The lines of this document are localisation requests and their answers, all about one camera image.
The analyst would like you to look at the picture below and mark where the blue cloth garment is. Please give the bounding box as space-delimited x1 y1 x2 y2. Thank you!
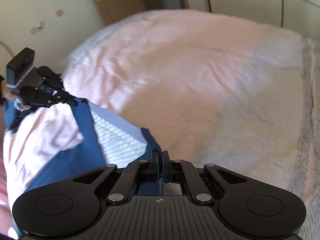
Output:
3 99 161 204

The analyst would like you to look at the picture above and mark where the white wardrobe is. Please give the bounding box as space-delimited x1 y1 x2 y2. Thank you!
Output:
183 0 319 40

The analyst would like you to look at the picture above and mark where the person left hand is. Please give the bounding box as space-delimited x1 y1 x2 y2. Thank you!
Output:
0 76 18 107

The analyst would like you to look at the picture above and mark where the pink white bed cover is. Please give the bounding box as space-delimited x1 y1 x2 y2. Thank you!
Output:
1 10 319 239

